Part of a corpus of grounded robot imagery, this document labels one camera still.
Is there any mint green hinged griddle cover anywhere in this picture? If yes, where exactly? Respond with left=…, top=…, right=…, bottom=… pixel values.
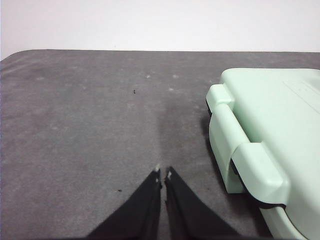
left=205, top=67, right=320, bottom=240

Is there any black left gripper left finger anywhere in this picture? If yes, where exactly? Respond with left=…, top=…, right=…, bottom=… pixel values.
left=87, top=164, right=163, bottom=237

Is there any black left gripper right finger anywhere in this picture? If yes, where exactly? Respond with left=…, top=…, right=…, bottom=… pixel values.
left=164, top=166, right=241, bottom=237

